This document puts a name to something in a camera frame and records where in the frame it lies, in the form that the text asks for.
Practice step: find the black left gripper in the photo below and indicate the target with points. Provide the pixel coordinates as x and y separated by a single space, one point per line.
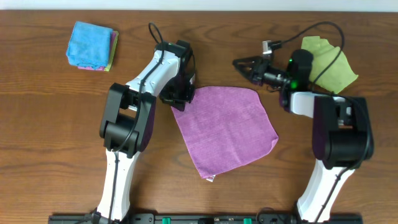
180 102

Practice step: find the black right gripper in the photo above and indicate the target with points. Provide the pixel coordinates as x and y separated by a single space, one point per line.
259 63

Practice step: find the purple microfibre cloth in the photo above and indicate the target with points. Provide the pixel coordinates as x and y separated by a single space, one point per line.
225 128

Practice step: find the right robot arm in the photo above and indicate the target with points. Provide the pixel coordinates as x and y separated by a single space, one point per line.
341 132

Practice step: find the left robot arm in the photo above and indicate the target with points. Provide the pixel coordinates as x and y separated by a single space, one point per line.
128 121

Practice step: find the folded green cloth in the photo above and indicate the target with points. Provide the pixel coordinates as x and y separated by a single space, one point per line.
114 40

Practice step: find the crumpled green cloth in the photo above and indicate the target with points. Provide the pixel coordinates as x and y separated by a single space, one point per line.
339 75

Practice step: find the folded blue cloth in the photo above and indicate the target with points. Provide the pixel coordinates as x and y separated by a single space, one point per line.
89 45

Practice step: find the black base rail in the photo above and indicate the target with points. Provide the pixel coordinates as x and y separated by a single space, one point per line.
266 217

